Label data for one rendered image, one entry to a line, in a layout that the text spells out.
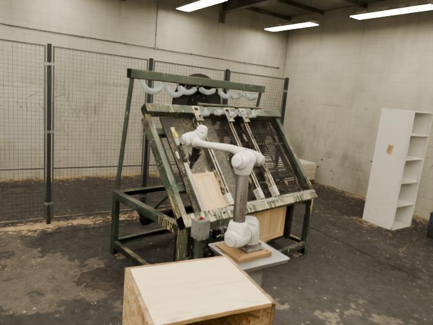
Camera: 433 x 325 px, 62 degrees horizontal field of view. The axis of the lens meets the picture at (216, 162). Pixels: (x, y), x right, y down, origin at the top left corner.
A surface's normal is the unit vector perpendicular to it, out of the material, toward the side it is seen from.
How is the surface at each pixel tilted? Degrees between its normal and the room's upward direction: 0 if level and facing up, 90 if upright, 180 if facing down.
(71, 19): 90
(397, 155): 90
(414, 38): 90
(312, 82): 90
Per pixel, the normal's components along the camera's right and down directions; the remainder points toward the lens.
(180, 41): 0.54, 0.21
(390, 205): -0.84, 0.03
